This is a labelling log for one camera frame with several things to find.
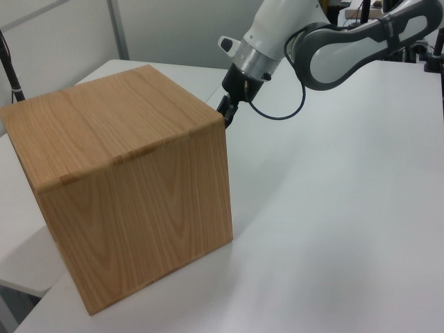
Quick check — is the black camera stand pole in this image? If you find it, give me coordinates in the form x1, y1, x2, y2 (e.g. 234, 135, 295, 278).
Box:
0, 29, 26, 103

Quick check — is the grey metal partition post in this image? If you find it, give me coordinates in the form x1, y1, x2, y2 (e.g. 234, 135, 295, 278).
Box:
106, 0, 131, 60

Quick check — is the brown cardboard piece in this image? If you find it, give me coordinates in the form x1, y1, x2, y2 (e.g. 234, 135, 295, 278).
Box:
345, 7, 381, 20

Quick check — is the light wooden cabinet box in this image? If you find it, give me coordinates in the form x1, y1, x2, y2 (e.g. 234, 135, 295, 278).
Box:
0, 64, 234, 316

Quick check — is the black clamp with pole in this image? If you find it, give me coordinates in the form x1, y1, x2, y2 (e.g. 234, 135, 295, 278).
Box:
422, 29, 444, 74

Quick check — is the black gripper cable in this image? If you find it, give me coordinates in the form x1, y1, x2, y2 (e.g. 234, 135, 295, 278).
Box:
247, 33, 307, 121

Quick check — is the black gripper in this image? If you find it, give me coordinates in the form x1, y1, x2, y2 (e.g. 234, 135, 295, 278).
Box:
217, 65, 266, 130

